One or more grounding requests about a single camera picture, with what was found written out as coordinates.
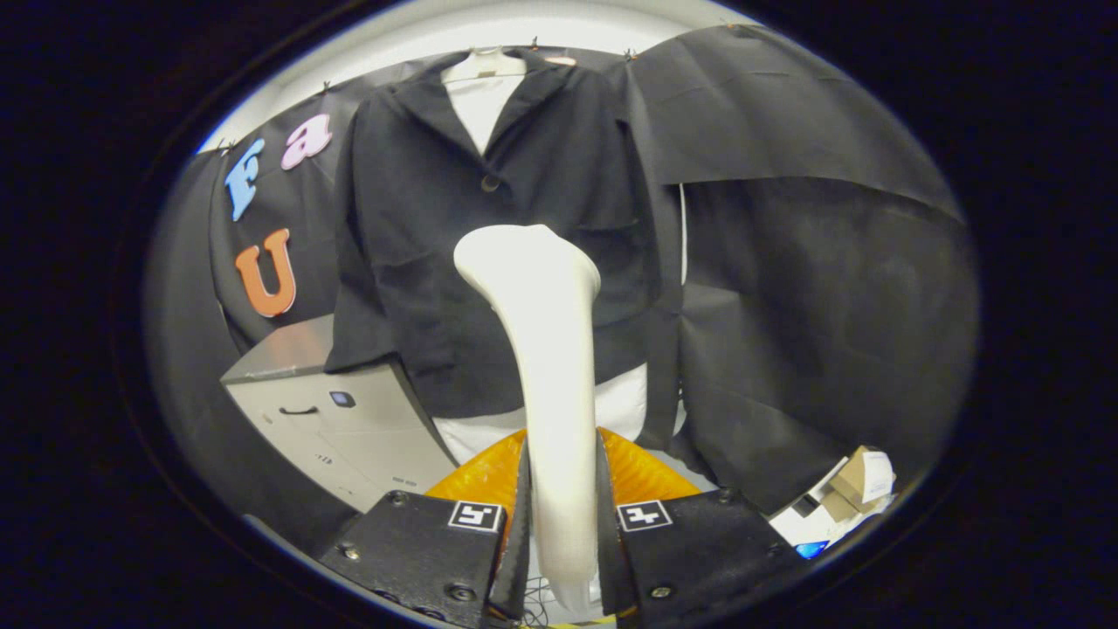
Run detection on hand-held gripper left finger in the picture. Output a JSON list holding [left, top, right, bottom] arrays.
[[318, 427, 532, 629]]

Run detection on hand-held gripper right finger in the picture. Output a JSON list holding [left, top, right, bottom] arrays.
[[596, 425, 810, 622]]

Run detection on white garment steamer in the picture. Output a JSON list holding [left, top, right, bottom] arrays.
[[452, 223, 604, 614]]

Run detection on black jacket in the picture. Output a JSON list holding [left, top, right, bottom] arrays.
[[324, 47, 684, 419]]

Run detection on white papers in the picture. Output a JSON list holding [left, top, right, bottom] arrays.
[[768, 457, 897, 553]]

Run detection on grey cabinet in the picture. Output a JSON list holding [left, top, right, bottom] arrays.
[[219, 314, 460, 515]]

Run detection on cardboard box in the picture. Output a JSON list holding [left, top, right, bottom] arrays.
[[825, 445, 897, 517]]

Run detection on black backdrop cloth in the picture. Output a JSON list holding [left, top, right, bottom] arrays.
[[144, 24, 981, 562]]

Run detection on white mannequin torso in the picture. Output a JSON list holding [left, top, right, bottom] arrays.
[[431, 47, 688, 465]]

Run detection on tangle of thin cables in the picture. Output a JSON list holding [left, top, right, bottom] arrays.
[[522, 575, 553, 627]]

